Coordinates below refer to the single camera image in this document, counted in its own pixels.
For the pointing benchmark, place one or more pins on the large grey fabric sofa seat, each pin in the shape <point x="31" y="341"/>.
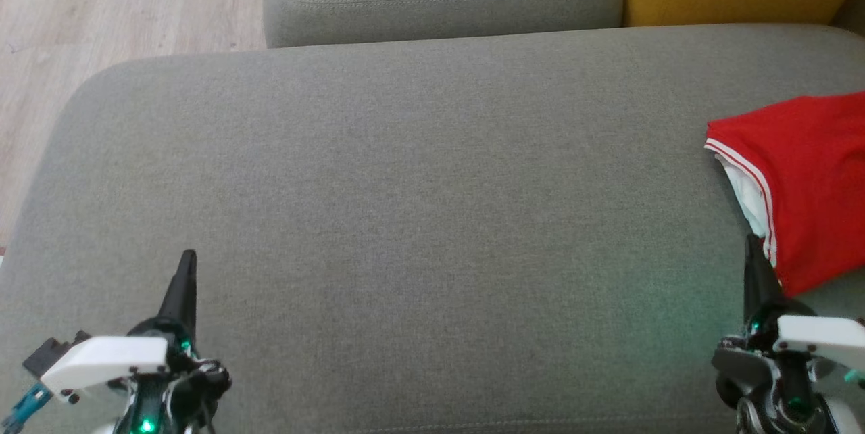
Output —
<point x="439" y="218"/>

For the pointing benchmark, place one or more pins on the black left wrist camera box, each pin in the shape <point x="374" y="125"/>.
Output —
<point x="47" y="353"/>

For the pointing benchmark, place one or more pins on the red white jersey shirt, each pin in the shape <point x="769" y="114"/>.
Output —
<point x="811" y="177"/>

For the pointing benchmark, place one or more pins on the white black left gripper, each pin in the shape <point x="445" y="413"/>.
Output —
<point x="108" y="356"/>

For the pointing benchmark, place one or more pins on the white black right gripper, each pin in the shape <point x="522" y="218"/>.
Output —
<point x="821" y="339"/>

